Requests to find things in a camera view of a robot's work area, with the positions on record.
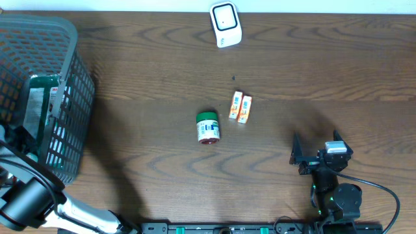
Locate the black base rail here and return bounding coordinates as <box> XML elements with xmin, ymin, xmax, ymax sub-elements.
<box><xmin>140</xmin><ymin>221</ymin><xmax>383</xmax><ymax>234</ymax></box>

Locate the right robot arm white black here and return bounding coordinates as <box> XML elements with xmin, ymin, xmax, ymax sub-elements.
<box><xmin>289</xmin><ymin>131</ymin><xmax>362</xmax><ymax>233</ymax></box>

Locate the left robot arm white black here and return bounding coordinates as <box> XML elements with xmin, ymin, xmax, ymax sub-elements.
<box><xmin>1</xmin><ymin>125</ymin><xmax>142</xmax><ymax>233</ymax></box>

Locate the grey plastic mesh basket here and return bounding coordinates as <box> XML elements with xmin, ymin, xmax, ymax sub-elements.
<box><xmin>1</xmin><ymin>14</ymin><xmax>95</xmax><ymax>185</ymax></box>

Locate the green white gloves package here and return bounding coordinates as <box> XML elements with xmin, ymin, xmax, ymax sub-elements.
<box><xmin>23</xmin><ymin>75</ymin><xmax>60</xmax><ymax>140</ymax></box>

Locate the green lid jar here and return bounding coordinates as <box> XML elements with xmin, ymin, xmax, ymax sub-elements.
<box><xmin>196</xmin><ymin>112</ymin><xmax>220</xmax><ymax>144</ymax></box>

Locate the white barcode scanner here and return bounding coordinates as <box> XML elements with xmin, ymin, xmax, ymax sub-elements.
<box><xmin>209</xmin><ymin>1</ymin><xmax>242</xmax><ymax>48</ymax></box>

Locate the orange small box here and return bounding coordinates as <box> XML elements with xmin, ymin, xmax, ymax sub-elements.
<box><xmin>229</xmin><ymin>91</ymin><xmax>243</xmax><ymax>119</ymax></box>
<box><xmin>237</xmin><ymin>96</ymin><xmax>252</xmax><ymax>124</ymax></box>

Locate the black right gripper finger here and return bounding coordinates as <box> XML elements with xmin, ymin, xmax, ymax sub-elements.
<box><xmin>333</xmin><ymin>130</ymin><xmax>347</xmax><ymax>148</ymax></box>
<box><xmin>289</xmin><ymin>133</ymin><xmax>304</xmax><ymax>164</ymax></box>

